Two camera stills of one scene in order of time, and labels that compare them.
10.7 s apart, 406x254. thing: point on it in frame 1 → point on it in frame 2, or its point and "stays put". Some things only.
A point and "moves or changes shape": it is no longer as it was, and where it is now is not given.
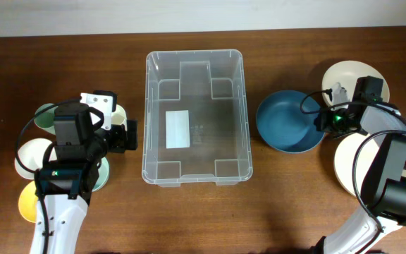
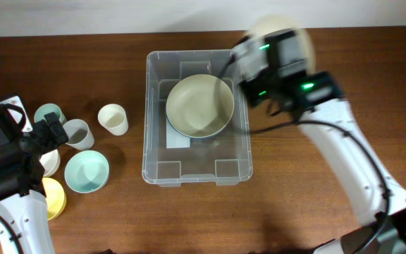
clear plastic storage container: (196, 125) stays put
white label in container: (177, 129) stays put
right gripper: (321, 123) → (246, 85)
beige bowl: (346, 74) → (199, 106)
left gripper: (120, 144) → (43, 130)
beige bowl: (344, 159) moves or changes shape
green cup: (45, 120) stays put
